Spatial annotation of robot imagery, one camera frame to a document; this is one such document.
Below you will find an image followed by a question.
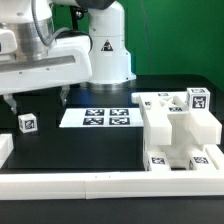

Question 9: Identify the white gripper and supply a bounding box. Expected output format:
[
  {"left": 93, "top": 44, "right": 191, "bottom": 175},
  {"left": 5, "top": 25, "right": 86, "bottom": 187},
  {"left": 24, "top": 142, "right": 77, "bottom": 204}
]
[{"left": 0, "top": 36, "right": 92, "bottom": 114}]

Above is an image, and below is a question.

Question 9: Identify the white tagged cube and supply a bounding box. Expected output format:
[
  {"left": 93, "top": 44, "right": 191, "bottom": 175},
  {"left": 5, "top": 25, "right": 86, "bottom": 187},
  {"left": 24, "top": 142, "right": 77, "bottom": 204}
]
[
  {"left": 186, "top": 87, "right": 210, "bottom": 110},
  {"left": 18, "top": 113, "right": 37, "bottom": 133}
]

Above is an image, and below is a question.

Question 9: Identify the white chair back frame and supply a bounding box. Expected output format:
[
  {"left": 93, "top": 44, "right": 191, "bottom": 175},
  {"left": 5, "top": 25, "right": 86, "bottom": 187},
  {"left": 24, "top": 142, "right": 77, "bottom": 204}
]
[{"left": 131, "top": 91, "right": 222, "bottom": 145}]

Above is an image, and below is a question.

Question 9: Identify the white chair seat block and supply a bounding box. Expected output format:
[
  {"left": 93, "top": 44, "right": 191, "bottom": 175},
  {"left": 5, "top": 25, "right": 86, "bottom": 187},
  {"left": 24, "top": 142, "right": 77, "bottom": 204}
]
[{"left": 143, "top": 134, "right": 204, "bottom": 170}]

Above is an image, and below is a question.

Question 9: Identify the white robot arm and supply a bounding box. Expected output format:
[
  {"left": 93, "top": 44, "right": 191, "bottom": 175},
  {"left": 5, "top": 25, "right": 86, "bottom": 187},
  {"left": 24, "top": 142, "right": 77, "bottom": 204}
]
[{"left": 0, "top": 0, "right": 115, "bottom": 111}]

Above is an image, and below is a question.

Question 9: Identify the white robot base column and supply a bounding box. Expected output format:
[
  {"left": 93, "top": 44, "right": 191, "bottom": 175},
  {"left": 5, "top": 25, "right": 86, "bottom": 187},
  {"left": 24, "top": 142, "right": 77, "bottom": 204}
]
[{"left": 88, "top": 1, "right": 136, "bottom": 90}]

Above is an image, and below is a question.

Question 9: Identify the white left fence piece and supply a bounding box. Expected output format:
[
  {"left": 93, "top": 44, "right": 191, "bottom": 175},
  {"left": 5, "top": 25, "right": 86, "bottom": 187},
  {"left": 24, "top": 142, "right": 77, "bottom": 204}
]
[{"left": 0, "top": 134, "right": 14, "bottom": 168}]

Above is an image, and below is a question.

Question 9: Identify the white flat base plate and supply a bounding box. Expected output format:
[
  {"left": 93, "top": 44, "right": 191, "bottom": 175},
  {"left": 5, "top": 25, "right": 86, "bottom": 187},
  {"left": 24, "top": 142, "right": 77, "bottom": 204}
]
[{"left": 59, "top": 108, "right": 143, "bottom": 128}]

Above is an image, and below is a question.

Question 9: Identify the white L-shaped fence rail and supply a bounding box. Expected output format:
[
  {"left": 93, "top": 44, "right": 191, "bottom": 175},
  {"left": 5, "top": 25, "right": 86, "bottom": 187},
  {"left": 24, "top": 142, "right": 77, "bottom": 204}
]
[{"left": 0, "top": 145, "right": 224, "bottom": 200}]

